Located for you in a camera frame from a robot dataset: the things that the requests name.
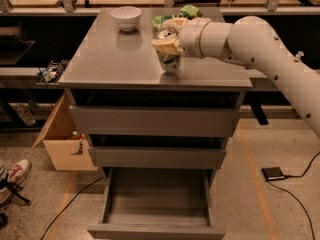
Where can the grey drawer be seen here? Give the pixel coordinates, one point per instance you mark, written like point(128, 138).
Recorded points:
point(155, 112)
point(156, 204)
point(156, 151)

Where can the cardboard box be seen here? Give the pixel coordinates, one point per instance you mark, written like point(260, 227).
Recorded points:
point(66, 146)

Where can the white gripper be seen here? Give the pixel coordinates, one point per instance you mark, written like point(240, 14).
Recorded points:
point(190, 37)

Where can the grey top drawer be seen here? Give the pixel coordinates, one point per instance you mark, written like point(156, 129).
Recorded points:
point(155, 112)

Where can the grey drawer cabinet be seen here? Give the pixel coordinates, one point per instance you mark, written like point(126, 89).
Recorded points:
point(111, 59)

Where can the white red sneaker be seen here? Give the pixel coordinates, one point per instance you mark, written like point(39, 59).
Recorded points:
point(16, 173)

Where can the grey middle drawer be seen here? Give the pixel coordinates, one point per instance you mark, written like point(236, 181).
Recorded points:
point(156, 151)

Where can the white ceramic bowl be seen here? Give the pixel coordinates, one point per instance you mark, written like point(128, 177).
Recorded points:
point(126, 17)

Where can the grey bottom drawer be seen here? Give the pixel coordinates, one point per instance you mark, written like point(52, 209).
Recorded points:
point(156, 204)

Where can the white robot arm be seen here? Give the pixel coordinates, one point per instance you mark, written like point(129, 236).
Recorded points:
point(253, 43)

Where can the black foot pedal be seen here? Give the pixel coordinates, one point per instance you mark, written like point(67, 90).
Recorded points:
point(273, 174)

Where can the black tripod leg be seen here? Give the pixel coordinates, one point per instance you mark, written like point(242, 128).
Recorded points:
point(8, 190)

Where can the green chip bag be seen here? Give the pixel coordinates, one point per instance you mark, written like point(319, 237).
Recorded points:
point(187, 12)

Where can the grey metal shelf rail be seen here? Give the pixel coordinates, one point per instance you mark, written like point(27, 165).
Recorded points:
point(27, 78)

